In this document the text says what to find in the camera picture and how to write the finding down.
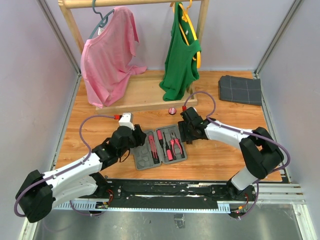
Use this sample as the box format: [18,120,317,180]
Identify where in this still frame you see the pink black pliers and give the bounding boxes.
[170,131,185,160]

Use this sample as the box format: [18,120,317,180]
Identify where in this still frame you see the pink black utility knife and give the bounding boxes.
[148,134,160,164]

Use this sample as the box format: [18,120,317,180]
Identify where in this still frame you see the pink black screwdriver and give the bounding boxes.
[156,130,166,158]
[162,132,173,161]

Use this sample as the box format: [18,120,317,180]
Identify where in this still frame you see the grey plastic tool case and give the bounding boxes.
[131,124,188,170]

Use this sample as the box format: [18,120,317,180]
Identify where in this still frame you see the red black tape roll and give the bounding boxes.
[168,107,177,115]

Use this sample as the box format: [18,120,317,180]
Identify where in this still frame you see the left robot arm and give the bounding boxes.
[14,124,147,223]

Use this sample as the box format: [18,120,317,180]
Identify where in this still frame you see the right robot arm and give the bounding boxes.
[178,106,285,200]

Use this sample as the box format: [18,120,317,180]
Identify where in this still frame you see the wooden clothes rack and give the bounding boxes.
[58,0,209,114]

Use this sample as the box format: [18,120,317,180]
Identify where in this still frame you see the green tank top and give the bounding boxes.
[159,2,202,102]

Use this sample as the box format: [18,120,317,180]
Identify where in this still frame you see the folded grey checked cloth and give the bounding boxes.
[218,75,262,106]

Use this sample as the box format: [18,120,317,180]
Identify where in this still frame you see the pink t-shirt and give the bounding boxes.
[80,6,147,108]

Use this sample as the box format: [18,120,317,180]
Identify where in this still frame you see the yellow clothes hanger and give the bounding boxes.
[165,2,202,71]

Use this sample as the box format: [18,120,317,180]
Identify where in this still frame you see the teal clothes hanger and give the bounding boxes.
[88,0,115,39]

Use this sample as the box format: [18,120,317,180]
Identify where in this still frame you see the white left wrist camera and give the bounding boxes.
[114,112,135,130]

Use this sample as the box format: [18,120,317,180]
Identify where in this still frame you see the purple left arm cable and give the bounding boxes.
[13,114,118,218]

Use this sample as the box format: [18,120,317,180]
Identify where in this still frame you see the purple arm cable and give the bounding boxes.
[181,91,291,218]
[13,114,118,218]

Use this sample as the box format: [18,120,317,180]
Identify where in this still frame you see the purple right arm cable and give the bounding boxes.
[181,91,291,218]

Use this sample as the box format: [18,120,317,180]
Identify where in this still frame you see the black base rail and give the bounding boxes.
[80,179,256,212]

